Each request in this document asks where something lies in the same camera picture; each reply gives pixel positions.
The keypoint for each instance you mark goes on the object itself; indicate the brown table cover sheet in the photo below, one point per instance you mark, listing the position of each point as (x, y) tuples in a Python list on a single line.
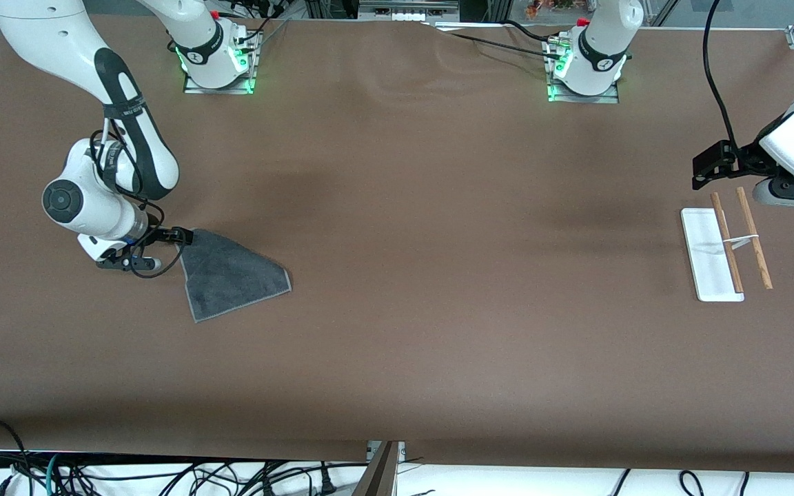
[(397, 344)]

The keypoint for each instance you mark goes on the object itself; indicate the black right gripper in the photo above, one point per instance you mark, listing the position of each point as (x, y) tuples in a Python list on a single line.
[(158, 235)]

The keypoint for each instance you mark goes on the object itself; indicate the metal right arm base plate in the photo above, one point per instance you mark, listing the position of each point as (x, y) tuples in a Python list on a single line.
[(197, 88)]

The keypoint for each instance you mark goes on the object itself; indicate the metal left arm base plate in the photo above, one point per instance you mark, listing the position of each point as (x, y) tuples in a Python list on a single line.
[(607, 98)]

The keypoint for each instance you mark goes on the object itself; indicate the grey microfibre towel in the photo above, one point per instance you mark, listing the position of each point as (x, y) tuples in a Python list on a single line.
[(231, 275)]

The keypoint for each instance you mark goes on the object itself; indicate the brown metal frame post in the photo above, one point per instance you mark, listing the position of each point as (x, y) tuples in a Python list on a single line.
[(380, 479)]

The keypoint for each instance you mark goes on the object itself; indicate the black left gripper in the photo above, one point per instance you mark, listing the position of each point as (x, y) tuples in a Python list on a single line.
[(744, 158)]

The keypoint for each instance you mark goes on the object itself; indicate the red orange small objects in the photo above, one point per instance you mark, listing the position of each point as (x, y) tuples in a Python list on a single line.
[(548, 7)]

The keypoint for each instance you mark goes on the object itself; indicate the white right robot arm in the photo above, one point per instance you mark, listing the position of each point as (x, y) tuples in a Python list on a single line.
[(45, 27)]

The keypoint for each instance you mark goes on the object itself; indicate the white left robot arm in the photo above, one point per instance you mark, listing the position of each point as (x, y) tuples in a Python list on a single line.
[(600, 48)]

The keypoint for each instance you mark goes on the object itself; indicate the white power strip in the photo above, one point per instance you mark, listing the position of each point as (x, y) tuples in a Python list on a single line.
[(409, 16)]

